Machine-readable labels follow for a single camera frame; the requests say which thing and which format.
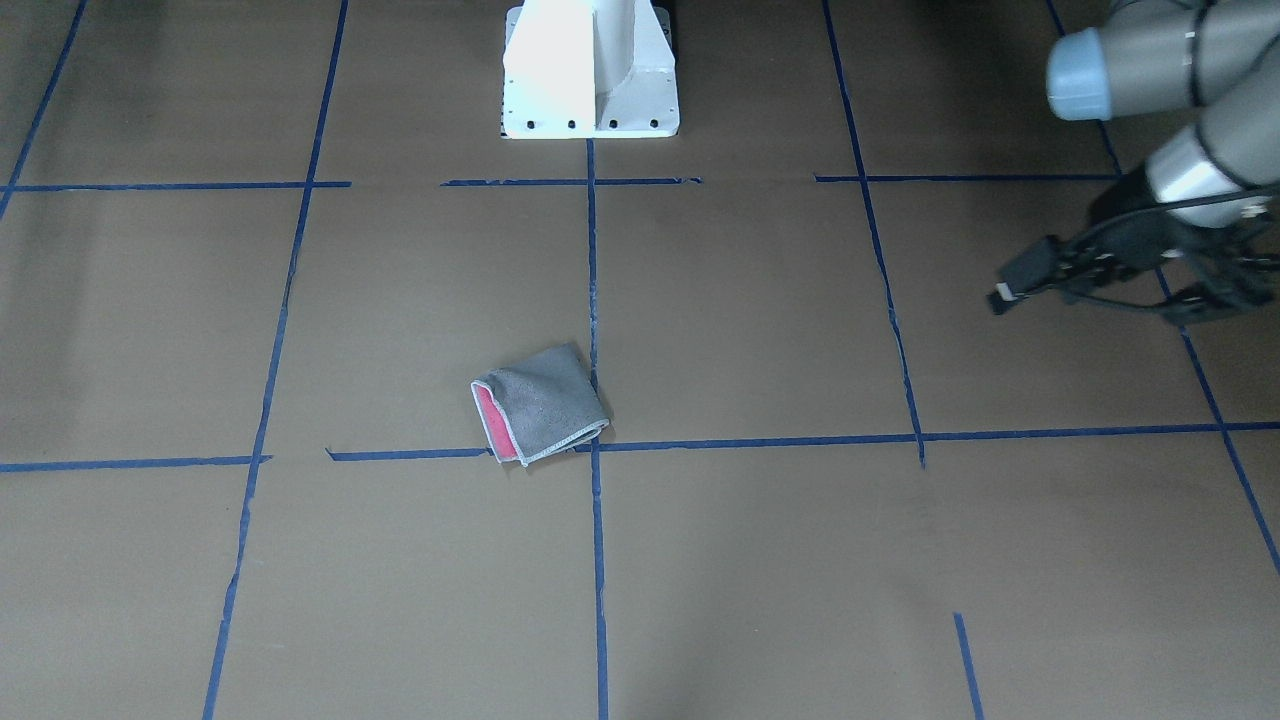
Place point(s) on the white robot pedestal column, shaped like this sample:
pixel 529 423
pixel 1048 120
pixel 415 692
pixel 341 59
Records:
pixel 589 69

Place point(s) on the pink towel with white edging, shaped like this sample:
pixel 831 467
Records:
pixel 540 407

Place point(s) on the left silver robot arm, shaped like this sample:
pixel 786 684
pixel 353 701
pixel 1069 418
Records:
pixel 1218 57

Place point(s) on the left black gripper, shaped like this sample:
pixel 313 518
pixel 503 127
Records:
pixel 1122 213

